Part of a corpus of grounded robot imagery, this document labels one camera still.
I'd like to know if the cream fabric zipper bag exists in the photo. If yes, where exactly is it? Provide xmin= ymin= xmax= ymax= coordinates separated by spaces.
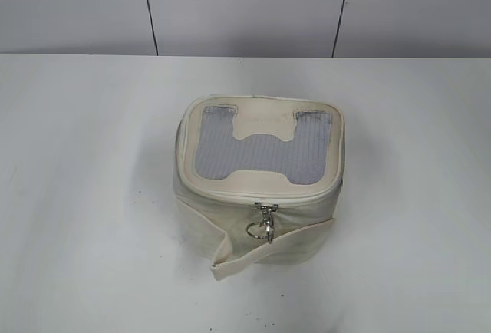
xmin=173 ymin=95 xmax=345 ymax=280

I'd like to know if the silver metal zipper pull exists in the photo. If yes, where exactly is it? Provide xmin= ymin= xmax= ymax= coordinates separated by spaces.
xmin=245 ymin=202 xmax=279 ymax=244

